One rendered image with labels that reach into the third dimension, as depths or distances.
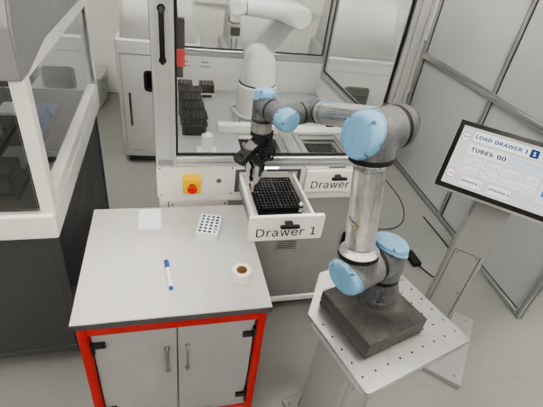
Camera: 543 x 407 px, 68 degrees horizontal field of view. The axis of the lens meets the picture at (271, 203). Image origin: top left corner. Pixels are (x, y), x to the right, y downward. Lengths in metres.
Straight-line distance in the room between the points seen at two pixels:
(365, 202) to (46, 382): 1.67
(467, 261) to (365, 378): 1.06
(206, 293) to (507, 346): 1.89
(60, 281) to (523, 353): 2.41
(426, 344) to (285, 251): 0.91
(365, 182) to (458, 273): 1.26
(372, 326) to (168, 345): 0.69
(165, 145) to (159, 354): 0.77
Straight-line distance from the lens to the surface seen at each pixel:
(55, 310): 1.98
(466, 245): 2.13
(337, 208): 1.99
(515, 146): 1.96
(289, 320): 2.34
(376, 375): 1.30
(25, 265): 1.81
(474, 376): 2.51
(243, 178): 1.75
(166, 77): 1.52
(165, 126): 1.59
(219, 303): 1.36
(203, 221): 1.62
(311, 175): 1.79
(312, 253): 2.14
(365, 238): 1.12
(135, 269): 1.48
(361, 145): 0.99
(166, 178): 1.70
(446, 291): 2.31
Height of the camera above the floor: 1.79
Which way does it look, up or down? 35 degrees down
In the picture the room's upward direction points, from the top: 8 degrees clockwise
